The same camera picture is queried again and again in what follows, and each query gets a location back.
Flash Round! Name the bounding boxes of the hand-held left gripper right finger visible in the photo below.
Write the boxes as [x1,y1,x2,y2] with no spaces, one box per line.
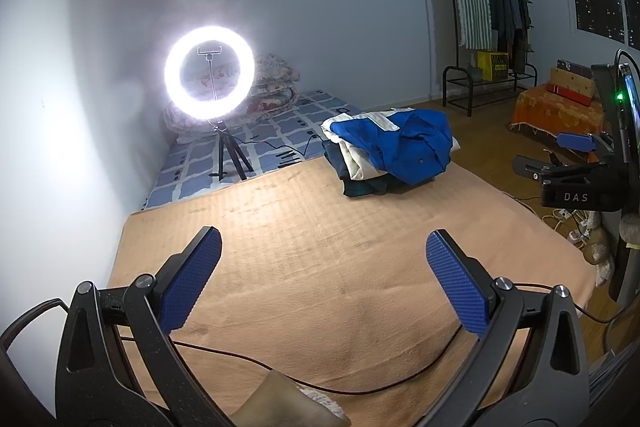
[425,229,592,427]

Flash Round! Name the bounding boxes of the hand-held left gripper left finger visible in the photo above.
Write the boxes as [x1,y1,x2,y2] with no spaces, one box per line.
[55,226,224,427]

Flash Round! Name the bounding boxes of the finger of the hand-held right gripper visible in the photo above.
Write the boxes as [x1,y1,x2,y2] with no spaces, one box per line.
[556,132,617,158]
[511,155,602,184]

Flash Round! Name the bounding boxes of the grey and blue work jacket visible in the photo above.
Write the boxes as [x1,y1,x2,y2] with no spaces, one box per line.
[320,108,454,186]

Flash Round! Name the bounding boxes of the black metal clothes rack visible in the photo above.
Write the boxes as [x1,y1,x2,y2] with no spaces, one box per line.
[438,0,540,117]

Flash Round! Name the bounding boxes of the dark hanging clothes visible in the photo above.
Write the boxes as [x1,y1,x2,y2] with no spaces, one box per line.
[483,0,532,68]

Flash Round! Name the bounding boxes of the orange cloth covered table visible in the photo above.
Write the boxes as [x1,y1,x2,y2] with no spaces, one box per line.
[510,85,606,146]

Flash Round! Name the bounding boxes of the beige plush toy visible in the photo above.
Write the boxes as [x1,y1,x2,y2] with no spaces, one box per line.
[582,209,617,289]

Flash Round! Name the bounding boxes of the tan cardboard box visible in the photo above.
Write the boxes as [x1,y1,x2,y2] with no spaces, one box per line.
[546,66,599,106]

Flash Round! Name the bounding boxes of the yellow crate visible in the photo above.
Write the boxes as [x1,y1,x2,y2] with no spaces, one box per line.
[475,50,511,82]

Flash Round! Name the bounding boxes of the tan blanket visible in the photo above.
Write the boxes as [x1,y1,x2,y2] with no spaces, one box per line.
[107,154,598,427]

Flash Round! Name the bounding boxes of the black tripod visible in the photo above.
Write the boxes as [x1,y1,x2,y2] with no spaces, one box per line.
[207,99,254,182]

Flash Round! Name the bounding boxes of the dark teal folded garment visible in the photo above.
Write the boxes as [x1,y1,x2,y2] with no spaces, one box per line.
[324,142,402,198]

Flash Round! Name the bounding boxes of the beige cloth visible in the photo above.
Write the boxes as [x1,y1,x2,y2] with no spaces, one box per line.
[232,369,354,427]

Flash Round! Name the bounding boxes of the cream folded garment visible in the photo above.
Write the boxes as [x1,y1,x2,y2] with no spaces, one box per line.
[322,127,377,181]

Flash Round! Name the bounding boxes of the blue grey patterned mattress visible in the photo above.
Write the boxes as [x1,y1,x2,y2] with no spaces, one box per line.
[142,88,364,210]

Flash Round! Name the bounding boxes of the folded floral quilt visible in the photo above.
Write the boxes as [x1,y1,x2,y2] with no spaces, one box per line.
[162,53,301,146]

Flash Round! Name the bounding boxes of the black cable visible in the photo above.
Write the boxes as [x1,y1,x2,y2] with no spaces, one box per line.
[117,324,466,396]

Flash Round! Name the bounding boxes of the white ring light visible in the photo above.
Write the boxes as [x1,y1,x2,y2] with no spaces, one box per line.
[164,24,256,104]

